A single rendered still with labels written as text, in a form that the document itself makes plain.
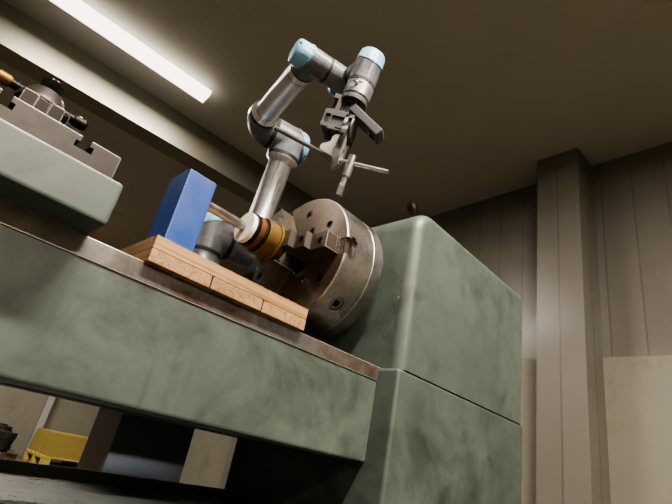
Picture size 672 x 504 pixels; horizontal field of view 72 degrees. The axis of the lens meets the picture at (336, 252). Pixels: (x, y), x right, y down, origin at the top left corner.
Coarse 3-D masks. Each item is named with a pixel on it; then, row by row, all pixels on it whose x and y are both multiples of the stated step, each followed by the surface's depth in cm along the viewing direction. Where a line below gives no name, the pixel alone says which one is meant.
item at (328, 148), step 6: (336, 138) 117; (324, 144) 117; (330, 144) 117; (324, 150) 117; (330, 150) 117; (336, 150) 116; (342, 150) 117; (330, 156) 117; (336, 156) 116; (336, 162) 116; (330, 168) 117
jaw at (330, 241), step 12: (288, 240) 98; (300, 240) 99; (312, 240) 99; (324, 240) 96; (336, 240) 98; (348, 240) 99; (288, 252) 101; (300, 252) 100; (312, 252) 99; (324, 252) 98; (336, 252) 97; (348, 252) 98
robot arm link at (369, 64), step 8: (368, 48) 123; (360, 56) 123; (368, 56) 122; (376, 56) 123; (352, 64) 126; (360, 64) 122; (368, 64) 122; (376, 64) 122; (352, 72) 123; (360, 72) 121; (368, 72) 121; (376, 72) 123; (368, 80) 121; (376, 80) 123
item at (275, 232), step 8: (264, 224) 97; (272, 224) 99; (280, 224) 102; (256, 232) 96; (264, 232) 97; (272, 232) 98; (280, 232) 99; (248, 240) 96; (256, 240) 96; (264, 240) 97; (272, 240) 98; (280, 240) 99; (248, 248) 98; (256, 248) 98; (264, 248) 98; (272, 248) 98; (256, 256) 103; (264, 256) 99; (272, 256) 99; (280, 256) 102
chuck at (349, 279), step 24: (312, 216) 110; (336, 216) 104; (360, 240) 101; (288, 264) 111; (312, 264) 102; (336, 264) 96; (360, 264) 99; (288, 288) 104; (312, 288) 98; (336, 288) 96; (360, 288) 100; (312, 312) 97; (336, 312) 99
